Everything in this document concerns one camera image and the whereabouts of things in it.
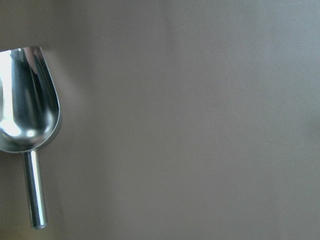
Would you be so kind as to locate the steel ice scoop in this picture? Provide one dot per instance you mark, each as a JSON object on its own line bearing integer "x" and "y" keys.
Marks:
{"x": 30, "y": 118}

